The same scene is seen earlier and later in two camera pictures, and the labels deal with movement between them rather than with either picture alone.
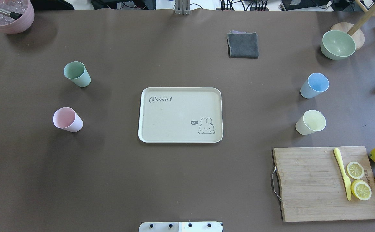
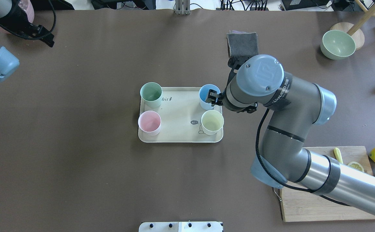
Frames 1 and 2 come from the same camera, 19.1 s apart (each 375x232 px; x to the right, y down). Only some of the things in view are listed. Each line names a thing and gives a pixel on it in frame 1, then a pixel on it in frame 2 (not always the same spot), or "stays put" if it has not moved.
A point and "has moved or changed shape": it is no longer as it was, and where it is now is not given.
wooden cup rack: [354, 30] stays put
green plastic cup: [77, 72] → [151, 93]
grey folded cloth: [242, 44] stays put
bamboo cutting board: [313, 187] stays put
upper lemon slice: [355, 170] stays put
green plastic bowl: [338, 45] stays put
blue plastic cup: [315, 83] → [203, 92]
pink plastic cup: [65, 118] → [149, 123]
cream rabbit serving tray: [181, 115] stays put
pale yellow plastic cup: [310, 121] has moved or changed shape
